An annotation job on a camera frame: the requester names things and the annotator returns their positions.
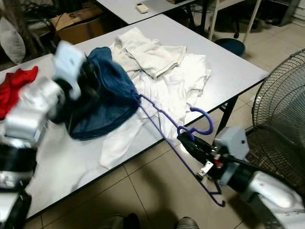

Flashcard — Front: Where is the cream folded garment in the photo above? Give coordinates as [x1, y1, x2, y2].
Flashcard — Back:
[110, 27, 187, 80]

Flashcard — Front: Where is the blue round stool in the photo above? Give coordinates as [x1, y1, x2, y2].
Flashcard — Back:
[214, 37, 246, 57]

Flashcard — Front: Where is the purple plastic hanger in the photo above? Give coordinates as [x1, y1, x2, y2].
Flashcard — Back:
[136, 93, 227, 208]

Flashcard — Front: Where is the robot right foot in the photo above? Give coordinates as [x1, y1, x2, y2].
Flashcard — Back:
[176, 217, 201, 229]

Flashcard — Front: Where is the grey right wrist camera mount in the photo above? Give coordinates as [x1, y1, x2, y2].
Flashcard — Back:
[213, 126, 250, 161]

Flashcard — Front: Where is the blue denim garment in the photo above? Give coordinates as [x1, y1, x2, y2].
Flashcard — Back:
[64, 46, 142, 141]

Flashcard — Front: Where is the red crumpled garment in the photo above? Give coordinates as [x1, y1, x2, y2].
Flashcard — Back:
[0, 66, 39, 121]

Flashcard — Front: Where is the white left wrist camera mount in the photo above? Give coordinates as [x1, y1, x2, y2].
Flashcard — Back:
[52, 41, 89, 101]

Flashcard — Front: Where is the open brown cardboard box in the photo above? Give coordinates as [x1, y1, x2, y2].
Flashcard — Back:
[50, 10, 106, 46]

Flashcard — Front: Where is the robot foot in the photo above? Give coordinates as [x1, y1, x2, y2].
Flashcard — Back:
[176, 217, 201, 229]
[109, 213, 142, 229]

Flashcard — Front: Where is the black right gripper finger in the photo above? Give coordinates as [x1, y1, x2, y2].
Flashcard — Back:
[177, 132, 219, 157]
[179, 139, 215, 164]

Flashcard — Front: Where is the white spread shirt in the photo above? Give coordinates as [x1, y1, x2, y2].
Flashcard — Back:
[100, 52, 212, 170]

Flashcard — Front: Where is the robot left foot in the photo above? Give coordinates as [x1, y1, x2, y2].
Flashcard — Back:
[109, 213, 142, 229]

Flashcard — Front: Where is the grey pillow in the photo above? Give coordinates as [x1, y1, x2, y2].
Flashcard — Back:
[0, 17, 27, 65]

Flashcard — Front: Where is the black floor fan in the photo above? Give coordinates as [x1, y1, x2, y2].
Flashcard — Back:
[244, 48, 305, 187]

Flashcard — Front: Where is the small white remote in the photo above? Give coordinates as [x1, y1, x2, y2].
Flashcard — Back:
[135, 2, 150, 14]

